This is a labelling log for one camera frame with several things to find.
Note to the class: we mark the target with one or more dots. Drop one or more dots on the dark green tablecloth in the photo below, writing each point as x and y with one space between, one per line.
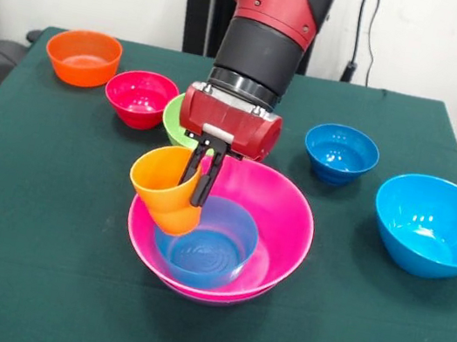
58 283

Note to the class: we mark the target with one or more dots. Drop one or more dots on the large pink bowl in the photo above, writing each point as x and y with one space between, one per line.
287 217

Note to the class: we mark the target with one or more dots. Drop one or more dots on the orange bowl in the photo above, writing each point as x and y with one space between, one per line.
81 61

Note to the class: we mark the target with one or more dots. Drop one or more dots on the small light blue bowl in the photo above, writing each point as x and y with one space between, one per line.
225 241

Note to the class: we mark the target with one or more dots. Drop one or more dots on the lime green bowl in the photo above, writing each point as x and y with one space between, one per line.
172 125

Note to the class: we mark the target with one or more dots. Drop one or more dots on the purple bowl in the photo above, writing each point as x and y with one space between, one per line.
210 301

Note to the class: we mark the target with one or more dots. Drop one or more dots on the dark blue bowl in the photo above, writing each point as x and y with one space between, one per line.
340 151

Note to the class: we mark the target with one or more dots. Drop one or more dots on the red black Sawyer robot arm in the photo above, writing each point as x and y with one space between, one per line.
262 53

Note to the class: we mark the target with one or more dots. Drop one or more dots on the small pink bowl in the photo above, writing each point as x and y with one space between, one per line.
139 98

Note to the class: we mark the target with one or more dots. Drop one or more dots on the large light blue bowl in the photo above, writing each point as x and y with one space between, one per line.
439 208

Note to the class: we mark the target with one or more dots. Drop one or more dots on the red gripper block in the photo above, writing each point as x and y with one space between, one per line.
228 124

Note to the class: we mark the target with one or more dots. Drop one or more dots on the orange cup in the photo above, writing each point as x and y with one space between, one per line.
162 195

